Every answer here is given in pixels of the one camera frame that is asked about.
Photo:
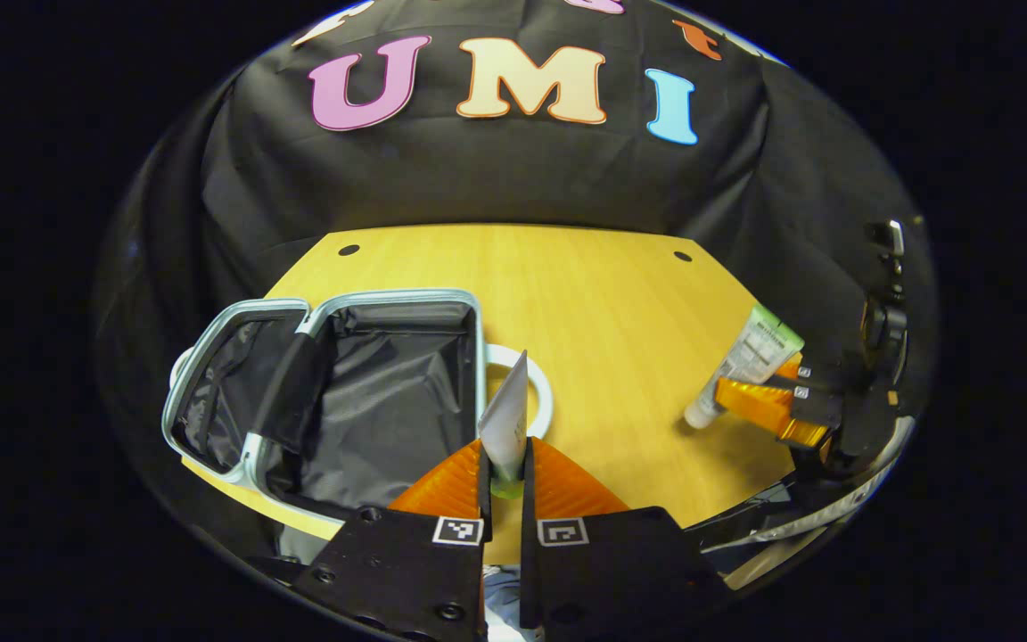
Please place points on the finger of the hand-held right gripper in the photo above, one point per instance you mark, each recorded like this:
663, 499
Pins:
821, 382
754, 399

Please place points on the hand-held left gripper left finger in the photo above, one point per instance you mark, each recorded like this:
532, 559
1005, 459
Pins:
406, 580

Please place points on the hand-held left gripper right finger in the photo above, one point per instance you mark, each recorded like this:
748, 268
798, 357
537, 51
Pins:
603, 571

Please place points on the white skincare tube green end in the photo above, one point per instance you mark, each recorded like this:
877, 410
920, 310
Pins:
750, 357

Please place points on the white suitcase with silver frame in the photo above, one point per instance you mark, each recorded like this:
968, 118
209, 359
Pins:
389, 401

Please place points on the silver skincare tube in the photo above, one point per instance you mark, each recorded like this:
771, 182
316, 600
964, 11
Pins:
506, 419

